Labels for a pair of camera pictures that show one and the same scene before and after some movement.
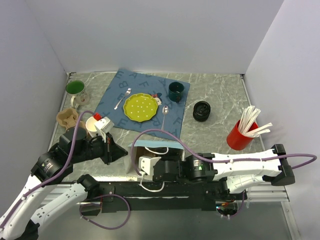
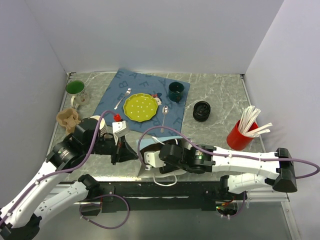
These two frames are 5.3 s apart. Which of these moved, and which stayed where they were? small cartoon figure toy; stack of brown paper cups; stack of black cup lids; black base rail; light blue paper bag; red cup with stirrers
Moved: light blue paper bag; stack of brown paper cups
Stayed: stack of black cup lids; black base rail; red cup with stirrers; small cartoon figure toy
